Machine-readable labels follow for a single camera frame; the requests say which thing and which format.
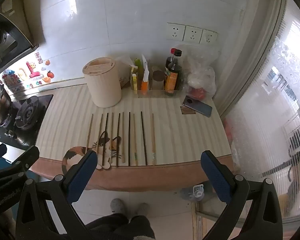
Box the frosted glass sliding door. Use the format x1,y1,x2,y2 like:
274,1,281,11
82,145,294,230
216,0,300,227

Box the red item in bag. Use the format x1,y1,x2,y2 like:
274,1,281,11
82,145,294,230
189,87,206,100

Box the group of colourful wall stickers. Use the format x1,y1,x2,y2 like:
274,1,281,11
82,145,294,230
0,52,54,93

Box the striped cat print tablecloth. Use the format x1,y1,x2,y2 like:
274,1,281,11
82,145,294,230
31,84,233,193

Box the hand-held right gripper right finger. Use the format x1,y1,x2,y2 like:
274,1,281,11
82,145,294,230
200,150,283,240

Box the black range hood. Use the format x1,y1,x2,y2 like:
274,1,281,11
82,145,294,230
0,12,39,78

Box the yellow box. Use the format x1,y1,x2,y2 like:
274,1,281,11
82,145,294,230
131,67,138,90

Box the beige round chopstick holder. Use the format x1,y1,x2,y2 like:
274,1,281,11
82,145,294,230
82,57,122,108

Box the dark red cap bottle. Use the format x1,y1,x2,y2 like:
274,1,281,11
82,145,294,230
165,48,178,68

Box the crumpled thin plastic bag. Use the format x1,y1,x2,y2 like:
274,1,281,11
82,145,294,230
115,55,138,88

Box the grey slipper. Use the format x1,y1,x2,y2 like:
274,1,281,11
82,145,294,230
110,199,127,214
135,202,150,215

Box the clear plastic bag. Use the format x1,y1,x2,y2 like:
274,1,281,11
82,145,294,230
179,44,222,100

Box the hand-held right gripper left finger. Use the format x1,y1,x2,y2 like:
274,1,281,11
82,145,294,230
15,149,98,240

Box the clear plastic organizer tray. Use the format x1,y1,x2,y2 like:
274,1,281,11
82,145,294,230
132,87,184,98

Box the blue grey smartphone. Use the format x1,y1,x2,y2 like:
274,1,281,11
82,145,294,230
182,95,213,118

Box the black gas stove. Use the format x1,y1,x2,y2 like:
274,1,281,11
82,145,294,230
0,94,54,150

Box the painted light wooden chopstick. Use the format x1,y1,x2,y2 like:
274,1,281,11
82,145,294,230
151,113,157,165

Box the dark black cap sauce bottle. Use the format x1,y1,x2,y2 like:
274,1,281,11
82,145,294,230
164,49,183,97

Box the person's dark trouser legs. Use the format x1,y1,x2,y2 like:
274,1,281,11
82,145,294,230
85,212,155,240

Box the white and orange packet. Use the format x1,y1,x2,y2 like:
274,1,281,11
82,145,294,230
141,54,150,92

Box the green bottle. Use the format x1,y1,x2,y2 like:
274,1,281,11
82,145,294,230
134,58,143,90

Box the row of chopsticks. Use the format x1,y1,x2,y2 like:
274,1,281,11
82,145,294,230
96,111,148,168

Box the small brown card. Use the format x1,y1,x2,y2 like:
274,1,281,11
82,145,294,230
180,106,197,115

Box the beige wall cabinet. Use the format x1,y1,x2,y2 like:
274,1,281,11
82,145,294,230
0,0,42,48

